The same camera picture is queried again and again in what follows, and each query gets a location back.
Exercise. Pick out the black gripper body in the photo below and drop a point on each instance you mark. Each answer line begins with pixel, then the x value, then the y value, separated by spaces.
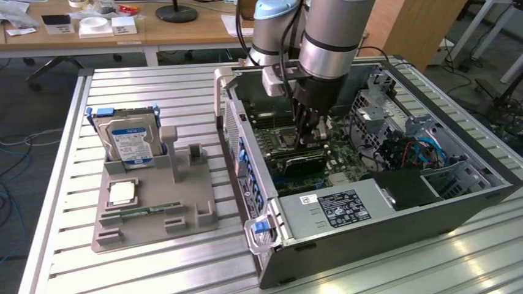
pixel 316 92

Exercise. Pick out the silver finned chipset heatsink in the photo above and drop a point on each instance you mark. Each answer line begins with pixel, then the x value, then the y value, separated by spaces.
pixel 339 180

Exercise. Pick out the wooden desk white frame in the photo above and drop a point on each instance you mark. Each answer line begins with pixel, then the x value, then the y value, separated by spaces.
pixel 192 30
pixel 61 43

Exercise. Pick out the silver CPU chip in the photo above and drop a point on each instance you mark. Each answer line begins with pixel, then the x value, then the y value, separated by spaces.
pixel 123 194

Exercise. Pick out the flat white box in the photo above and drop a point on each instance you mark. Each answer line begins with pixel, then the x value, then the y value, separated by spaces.
pixel 96 34

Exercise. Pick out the clear plastic bag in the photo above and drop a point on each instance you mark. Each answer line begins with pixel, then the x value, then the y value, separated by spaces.
pixel 16 13

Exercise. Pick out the blue case latch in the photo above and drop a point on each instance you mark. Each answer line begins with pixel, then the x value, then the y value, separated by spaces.
pixel 259 228

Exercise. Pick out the black round lamp base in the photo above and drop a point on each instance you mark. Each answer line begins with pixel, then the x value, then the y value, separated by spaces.
pixel 176 13

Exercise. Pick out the grey power supply unit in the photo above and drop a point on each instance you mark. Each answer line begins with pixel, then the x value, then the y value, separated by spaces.
pixel 301 214

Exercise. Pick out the hard disk blue caddy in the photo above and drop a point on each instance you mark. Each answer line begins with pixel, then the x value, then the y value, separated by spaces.
pixel 131 144

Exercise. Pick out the black and white box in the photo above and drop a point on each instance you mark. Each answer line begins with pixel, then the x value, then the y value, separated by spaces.
pixel 57 24

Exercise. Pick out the black plastic cover block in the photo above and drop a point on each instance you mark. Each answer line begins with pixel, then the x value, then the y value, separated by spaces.
pixel 404 190

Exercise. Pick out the green graphics card black cooler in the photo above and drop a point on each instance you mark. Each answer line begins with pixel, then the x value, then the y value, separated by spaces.
pixel 305 163

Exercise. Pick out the CPU socket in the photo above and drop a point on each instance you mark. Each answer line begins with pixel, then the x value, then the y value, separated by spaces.
pixel 285 136

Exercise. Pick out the white paper stack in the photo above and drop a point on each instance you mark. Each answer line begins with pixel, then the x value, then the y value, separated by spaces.
pixel 228 26

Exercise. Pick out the silver perforated disk bay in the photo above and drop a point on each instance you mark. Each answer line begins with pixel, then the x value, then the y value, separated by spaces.
pixel 373 116

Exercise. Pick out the black floor equipment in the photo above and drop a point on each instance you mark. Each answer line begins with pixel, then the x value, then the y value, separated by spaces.
pixel 505 104

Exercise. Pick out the silver socket cover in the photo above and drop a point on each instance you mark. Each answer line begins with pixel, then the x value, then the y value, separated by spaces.
pixel 321 130

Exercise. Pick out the brown cardboard box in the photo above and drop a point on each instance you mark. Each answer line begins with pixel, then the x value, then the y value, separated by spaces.
pixel 244 9

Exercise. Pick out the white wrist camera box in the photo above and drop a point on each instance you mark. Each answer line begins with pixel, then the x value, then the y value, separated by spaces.
pixel 273 79

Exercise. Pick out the grey open PC case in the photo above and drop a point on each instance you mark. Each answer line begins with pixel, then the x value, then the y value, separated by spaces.
pixel 367 245

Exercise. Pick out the wooden cabinet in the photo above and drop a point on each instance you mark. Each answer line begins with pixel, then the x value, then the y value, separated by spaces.
pixel 424 30

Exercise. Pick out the green motherboard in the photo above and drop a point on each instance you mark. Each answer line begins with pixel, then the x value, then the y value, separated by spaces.
pixel 339 159

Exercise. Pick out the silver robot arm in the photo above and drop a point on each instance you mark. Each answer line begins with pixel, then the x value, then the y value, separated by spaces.
pixel 335 30

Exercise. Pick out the silver metal bay bracket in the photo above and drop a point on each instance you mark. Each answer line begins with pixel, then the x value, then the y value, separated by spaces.
pixel 457 180

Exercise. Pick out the green RAM stick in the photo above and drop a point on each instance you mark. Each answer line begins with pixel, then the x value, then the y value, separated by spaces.
pixel 143 210

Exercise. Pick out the small beige tape roll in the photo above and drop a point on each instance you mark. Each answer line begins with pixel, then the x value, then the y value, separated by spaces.
pixel 76 3

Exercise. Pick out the small white box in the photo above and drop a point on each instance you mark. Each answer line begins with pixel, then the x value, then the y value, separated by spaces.
pixel 123 26

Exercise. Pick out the white tape roll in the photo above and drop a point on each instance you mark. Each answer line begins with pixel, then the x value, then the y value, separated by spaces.
pixel 95 23

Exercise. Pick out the grey plastic parts rack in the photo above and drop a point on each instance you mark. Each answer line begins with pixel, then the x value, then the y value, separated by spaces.
pixel 163 214

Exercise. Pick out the white table frame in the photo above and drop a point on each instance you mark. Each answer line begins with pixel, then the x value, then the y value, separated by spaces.
pixel 489 18

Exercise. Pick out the red packet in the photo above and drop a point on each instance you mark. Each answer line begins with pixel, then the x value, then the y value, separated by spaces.
pixel 127 9

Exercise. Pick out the white paper card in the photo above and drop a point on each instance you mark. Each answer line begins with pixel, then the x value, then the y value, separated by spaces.
pixel 20 31

